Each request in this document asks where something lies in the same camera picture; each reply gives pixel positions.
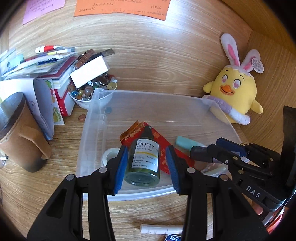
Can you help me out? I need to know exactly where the pale green tube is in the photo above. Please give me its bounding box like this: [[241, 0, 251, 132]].
[[204, 166, 227, 177]]

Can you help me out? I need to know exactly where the blue staples box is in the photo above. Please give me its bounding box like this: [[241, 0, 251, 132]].
[[164, 235, 181, 241]]

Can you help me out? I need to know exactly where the white lip balm stick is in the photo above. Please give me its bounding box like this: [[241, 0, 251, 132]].
[[140, 224, 183, 235]]

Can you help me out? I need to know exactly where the pink sticky note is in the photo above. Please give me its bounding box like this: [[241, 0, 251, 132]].
[[22, 0, 66, 25]]

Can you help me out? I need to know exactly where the right hand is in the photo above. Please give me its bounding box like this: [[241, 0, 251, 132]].
[[251, 201, 263, 215]]

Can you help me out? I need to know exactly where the stack of books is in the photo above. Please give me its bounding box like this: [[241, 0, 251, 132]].
[[1, 51, 78, 140]]

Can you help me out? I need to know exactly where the brown mug with lid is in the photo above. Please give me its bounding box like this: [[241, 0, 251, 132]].
[[1, 92, 52, 173]]

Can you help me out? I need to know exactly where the dark green pump bottle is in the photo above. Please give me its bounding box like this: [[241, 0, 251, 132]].
[[125, 126, 160, 187]]

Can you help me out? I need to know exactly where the teal tube in box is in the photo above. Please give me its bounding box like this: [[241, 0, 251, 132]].
[[176, 136, 205, 151]]

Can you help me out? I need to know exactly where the orange sticky note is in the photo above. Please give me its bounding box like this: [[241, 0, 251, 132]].
[[74, 0, 170, 21]]

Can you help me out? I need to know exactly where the clear plastic storage box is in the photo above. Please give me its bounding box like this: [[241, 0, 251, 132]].
[[75, 88, 242, 202]]

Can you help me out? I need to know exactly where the white bowl of beads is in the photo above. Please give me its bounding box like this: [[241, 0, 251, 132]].
[[67, 73, 118, 109]]

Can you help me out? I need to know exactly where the yellow chick plush toy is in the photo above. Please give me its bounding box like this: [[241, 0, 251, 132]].
[[203, 33, 264, 126]]

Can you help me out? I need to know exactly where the red white marker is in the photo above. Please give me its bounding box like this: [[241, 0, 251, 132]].
[[35, 45, 63, 54]]

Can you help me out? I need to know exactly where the white card box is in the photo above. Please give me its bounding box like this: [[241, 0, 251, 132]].
[[70, 56, 109, 88]]

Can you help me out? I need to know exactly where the white tape roll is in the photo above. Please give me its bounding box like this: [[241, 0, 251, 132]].
[[102, 148, 120, 167]]

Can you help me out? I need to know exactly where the red envelope packet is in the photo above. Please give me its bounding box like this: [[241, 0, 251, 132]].
[[119, 120, 195, 174]]

